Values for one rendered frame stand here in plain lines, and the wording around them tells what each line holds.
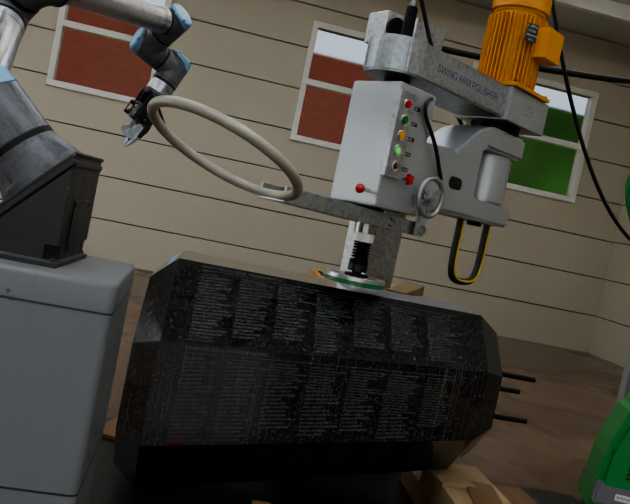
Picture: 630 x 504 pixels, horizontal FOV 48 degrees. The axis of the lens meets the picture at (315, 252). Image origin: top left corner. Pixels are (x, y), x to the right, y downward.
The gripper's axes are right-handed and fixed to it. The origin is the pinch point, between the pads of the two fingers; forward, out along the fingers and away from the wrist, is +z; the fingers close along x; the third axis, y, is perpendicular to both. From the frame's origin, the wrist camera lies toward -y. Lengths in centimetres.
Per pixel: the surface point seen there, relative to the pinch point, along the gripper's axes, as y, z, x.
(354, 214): -29, -18, 79
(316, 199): -11, -13, 76
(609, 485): -191, 8, 161
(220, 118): 41, -9, 77
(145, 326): -7, 49, 49
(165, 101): 45, -7, 61
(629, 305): -746, -225, 11
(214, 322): -17, 36, 63
